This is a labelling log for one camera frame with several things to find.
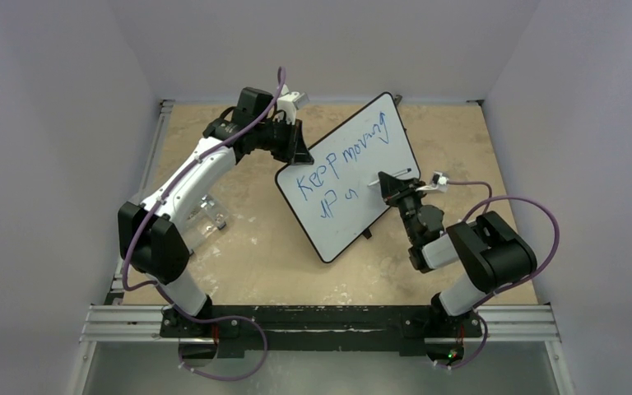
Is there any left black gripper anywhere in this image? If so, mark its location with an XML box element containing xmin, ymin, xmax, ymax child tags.
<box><xmin>254</xmin><ymin>117</ymin><xmax>311</xmax><ymax>165</ymax></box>

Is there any white whiteboard black frame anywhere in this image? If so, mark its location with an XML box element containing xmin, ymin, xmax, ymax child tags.
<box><xmin>275</xmin><ymin>92</ymin><xmax>421</xmax><ymax>263</ymax></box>

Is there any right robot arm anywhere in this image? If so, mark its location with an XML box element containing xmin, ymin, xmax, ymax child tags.
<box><xmin>378</xmin><ymin>172</ymin><xmax>537</xmax><ymax>335</ymax></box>

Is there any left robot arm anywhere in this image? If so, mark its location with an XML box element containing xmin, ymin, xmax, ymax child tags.
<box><xmin>118</xmin><ymin>87</ymin><xmax>314</xmax><ymax>337</ymax></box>

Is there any clear plastic bag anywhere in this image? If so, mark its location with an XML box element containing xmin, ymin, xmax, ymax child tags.
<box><xmin>124</xmin><ymin>188</ymin><xmax>230</xmax><ymax>246</ymax></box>

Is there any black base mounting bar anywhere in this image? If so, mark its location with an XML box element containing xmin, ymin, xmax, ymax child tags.
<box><xmin>160</xmin><ymin>305</ymin><xmax>483</xmax><ymax>361</ymax></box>

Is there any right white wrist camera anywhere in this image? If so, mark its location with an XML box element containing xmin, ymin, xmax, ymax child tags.
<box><xmin>416</xmin><ymin>171</ymin><xmax>449</xmax><ymax>193</ymax></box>

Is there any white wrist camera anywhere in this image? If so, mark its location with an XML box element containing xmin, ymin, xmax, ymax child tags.
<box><xmin>276</xmin><ymin>91</ymin><xmax>309</xmax><ymax>125</ymax></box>
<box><xmin>416</xmin><ymin>171</ymin><xmax>449</xmax><ymax>193</ymax></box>

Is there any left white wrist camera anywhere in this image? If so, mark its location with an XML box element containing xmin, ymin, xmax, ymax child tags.
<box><xmin>276</xmin><ymin>91</ymin><xmax>309</xmax><ymax>125</ymax></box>

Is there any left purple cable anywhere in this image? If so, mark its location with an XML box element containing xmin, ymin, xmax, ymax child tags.
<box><xmin>120</xmin><ymin>66</ymin><xmax>288</xmax><ymax>318</ymax></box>

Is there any aluminium frame rail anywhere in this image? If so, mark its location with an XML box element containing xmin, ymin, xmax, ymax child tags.
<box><xmin>64</xmin><ymin>99</ymin><xmax>176</xmax><ymax>394</ymax></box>

